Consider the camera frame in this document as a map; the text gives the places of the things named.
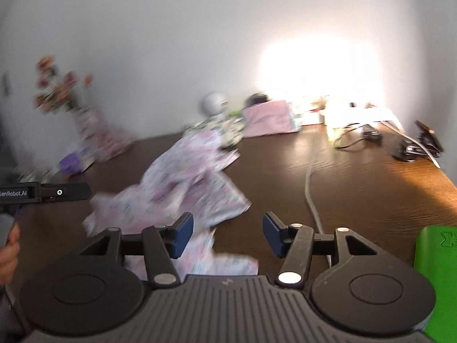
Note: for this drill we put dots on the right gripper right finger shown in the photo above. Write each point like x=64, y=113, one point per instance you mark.
x=297, y=244

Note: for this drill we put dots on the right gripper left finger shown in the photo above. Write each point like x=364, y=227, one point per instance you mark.
x=159, y=245

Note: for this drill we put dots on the pink floral garment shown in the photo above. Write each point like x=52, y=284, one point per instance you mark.
x=188, y=177

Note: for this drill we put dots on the person's left hand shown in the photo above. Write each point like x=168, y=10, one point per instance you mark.
x=9, y=256

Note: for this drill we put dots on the purple tissue pack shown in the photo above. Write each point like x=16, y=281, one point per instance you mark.
x=76, y=163

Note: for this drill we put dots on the floral paper vase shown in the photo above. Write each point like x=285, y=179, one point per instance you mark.
x=104, y=140

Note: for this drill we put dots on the pink artificial flower bouquet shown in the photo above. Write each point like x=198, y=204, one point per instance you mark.
x=56, y=89

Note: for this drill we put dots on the pink fabric storage bag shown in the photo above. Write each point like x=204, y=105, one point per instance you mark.
x=268, y=118

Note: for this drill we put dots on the blue flower fabric bag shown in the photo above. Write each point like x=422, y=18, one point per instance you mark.
x=228, y=127

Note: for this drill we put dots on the green plastic object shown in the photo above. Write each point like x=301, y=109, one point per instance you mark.
x=435, y=258

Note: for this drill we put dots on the black clip device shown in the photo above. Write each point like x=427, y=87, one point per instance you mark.
x=426, y=145

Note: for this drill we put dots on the white round robot toy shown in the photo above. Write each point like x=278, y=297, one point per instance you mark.
x=214, y=104

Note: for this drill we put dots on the black charger with cable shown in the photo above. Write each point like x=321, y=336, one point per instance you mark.
x=355, y=134

